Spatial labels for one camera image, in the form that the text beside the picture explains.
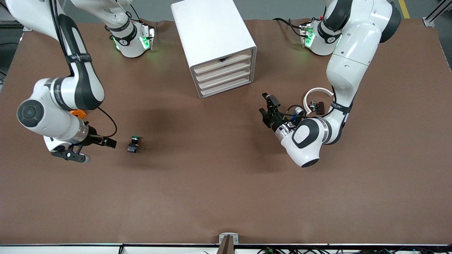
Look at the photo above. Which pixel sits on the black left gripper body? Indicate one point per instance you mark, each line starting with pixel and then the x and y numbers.
pixel 273 121

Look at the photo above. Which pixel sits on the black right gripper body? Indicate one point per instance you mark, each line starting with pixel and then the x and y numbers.
pixel 93 138

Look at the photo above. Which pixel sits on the green push button switch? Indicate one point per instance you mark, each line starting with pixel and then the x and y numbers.
pixel 133 148

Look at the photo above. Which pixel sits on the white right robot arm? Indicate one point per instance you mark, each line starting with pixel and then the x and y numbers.
pixel 53 116

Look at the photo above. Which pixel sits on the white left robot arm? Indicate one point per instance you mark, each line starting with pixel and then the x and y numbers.
pixel 349 67

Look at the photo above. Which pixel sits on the orange block with black side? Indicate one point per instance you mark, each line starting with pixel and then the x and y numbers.
pixel 79 113

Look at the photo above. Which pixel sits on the small brown electrical component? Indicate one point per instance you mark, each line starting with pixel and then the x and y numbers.
pixel 320 107

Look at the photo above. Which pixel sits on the white table edge rail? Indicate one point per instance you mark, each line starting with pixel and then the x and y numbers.
pixel 70 249

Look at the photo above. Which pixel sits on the grey metal bracket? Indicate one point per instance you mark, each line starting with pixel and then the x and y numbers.
pixel 222 237

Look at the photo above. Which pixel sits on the aluminium frame profile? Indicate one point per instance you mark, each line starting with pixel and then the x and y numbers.
pixel 429 22
pixel 14 24

